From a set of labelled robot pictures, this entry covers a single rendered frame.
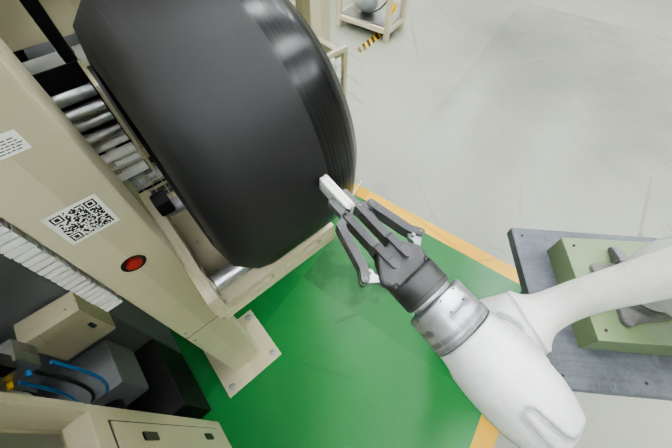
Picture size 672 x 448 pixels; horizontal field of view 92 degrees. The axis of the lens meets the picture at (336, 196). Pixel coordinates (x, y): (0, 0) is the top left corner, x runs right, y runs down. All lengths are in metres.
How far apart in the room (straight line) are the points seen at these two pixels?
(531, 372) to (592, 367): 0.78
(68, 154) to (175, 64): 0.20
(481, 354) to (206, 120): 0.44
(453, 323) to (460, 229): 1.63
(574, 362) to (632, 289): 0.65
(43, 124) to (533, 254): 1.28
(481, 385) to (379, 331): 1.28
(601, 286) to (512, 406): 0.23
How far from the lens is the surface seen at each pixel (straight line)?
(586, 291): 0.61
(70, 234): 0.67
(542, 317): 0.62
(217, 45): 0.49
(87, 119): 1.03
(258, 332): 1.73
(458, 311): 0.45
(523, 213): 2.29
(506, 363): 0.46
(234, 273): 0.84
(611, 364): 1.28
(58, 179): 0.59
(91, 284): 0.79
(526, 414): 0.48
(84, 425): 0.90
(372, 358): 1.69
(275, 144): 0.47
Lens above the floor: 1.66
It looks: 54 degrees down
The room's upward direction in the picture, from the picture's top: straight up
